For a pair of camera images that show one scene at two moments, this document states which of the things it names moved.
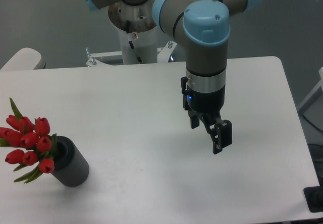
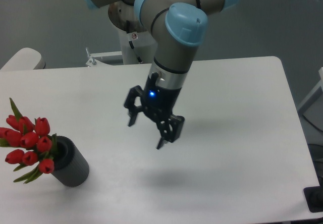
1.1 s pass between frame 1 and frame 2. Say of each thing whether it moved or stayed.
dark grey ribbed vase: stayed
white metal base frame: stayed
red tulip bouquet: stayed
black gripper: moved
